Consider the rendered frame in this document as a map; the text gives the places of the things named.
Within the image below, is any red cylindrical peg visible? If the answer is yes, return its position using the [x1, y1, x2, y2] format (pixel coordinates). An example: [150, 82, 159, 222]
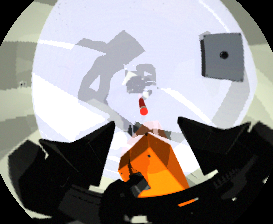
[139, 99, 148, 116]

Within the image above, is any grey sloped panel with hole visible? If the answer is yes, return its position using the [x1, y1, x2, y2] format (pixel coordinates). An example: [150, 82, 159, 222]
[203, 32, 245, 83]

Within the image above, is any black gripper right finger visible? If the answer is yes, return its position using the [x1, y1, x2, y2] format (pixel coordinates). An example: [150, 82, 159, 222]
[177, 116, 250, 176]

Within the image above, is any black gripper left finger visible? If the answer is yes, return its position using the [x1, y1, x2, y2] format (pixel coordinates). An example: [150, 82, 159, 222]
[39, 120, 116, 188]

